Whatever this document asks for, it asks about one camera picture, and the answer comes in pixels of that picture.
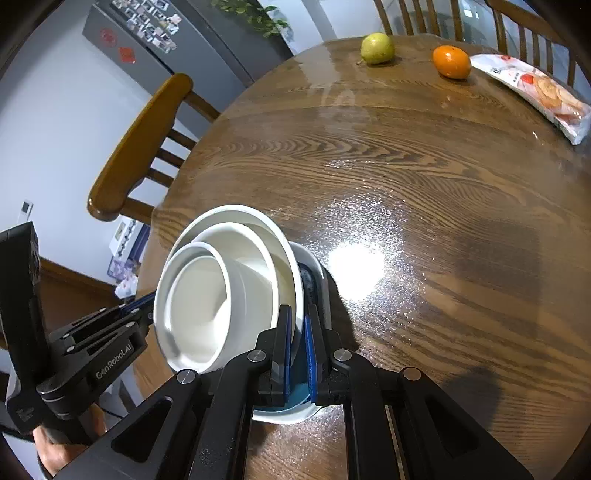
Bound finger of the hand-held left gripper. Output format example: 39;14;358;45
48;309;155;357
69;294;156;329

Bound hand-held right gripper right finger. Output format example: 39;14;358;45
305;305;532;480

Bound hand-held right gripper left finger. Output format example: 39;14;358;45
51;305;293;480

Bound white ribbed ramekin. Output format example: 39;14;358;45
154;243;232;373

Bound blue patterned square plate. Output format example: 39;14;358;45
252;241;332;426

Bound large white bowl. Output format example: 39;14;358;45
166;204;305;352

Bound medium white bowl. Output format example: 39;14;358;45
189;222;281;370

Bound person's left hand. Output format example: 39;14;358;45
36;405;109;479

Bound purple box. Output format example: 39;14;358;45
107;222;151;282

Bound white cardboard box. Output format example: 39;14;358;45
111;219;139;259

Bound wooden chair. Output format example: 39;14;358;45
373;0;462;38
485;0;583;88
88;73;222;222

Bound grey refrigerator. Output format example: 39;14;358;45
82;0;296;88

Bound group of fridge photo magnets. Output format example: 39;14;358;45
111;0;180;51

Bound hanging green vine plant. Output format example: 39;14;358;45
210;0;291;40

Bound green pear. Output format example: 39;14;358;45
358;32;396;66

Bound orange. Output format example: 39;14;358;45
432;45;472;80

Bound white snack bag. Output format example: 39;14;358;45
470;53;591;146

